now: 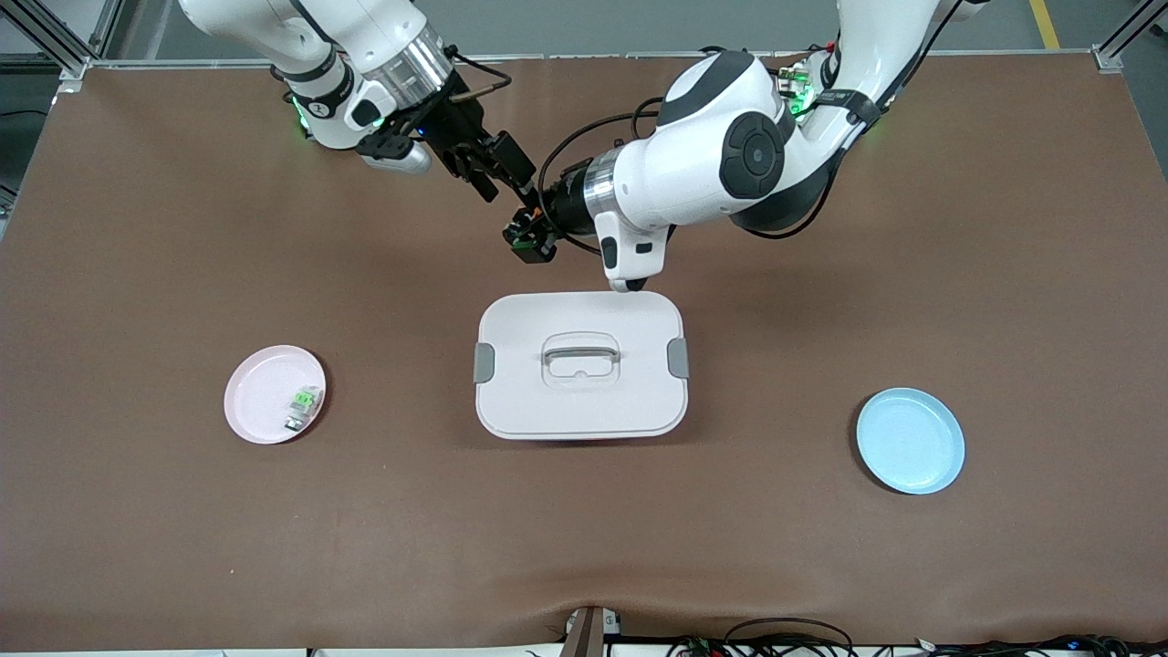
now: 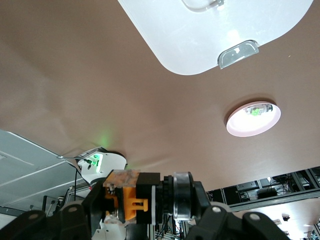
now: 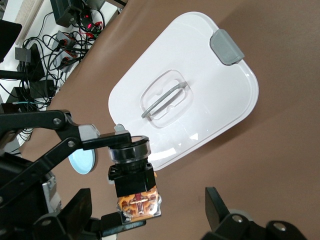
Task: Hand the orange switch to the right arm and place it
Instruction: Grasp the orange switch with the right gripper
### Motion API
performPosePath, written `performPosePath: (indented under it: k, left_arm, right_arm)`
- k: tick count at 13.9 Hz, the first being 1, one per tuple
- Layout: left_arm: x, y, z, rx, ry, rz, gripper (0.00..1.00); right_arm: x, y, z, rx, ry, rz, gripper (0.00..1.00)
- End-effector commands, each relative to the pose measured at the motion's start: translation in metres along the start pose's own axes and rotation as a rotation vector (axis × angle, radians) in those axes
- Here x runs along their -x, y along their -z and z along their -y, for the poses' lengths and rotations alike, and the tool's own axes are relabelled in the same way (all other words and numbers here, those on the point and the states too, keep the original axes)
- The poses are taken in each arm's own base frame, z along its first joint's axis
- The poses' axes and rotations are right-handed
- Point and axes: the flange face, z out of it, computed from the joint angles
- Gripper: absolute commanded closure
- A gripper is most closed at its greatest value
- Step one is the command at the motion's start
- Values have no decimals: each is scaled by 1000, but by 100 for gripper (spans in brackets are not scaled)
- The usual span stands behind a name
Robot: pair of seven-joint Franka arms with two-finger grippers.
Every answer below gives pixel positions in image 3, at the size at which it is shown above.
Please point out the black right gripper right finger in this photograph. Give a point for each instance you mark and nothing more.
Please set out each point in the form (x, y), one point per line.
(217, 212)

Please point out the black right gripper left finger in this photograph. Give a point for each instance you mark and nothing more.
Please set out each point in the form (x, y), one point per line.
(75, 212)

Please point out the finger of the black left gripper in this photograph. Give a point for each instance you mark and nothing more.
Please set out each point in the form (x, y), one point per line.
(112, 226)
(105, 142)

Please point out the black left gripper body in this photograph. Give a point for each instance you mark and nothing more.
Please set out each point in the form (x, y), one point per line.
(30, 205)

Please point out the orange and black switch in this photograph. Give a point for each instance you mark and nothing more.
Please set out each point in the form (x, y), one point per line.
(135, 180)

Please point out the grey box latch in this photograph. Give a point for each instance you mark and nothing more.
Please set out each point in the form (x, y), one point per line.
(120, 127)
(226, 47)

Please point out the light blue round plate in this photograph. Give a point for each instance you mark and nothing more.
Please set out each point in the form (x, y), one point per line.
(83, 161)

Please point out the black equipment box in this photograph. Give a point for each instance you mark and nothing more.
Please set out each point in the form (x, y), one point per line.
(40, 92)

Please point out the brown table cover mat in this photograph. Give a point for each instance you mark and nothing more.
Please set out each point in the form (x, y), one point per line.
(275, 150)

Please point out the white lidded storage box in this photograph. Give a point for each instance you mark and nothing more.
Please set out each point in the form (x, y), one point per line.
(200, 100)

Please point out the grey power strip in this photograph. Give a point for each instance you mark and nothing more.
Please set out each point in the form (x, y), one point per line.
(61, 36)

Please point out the small black adapter box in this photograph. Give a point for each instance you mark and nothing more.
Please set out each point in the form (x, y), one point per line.
(23, 54)

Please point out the black monitor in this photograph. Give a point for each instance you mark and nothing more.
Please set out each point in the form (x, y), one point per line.
(7, 37)

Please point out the white slatted board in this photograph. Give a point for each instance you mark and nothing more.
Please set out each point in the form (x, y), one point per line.
(28, 15)

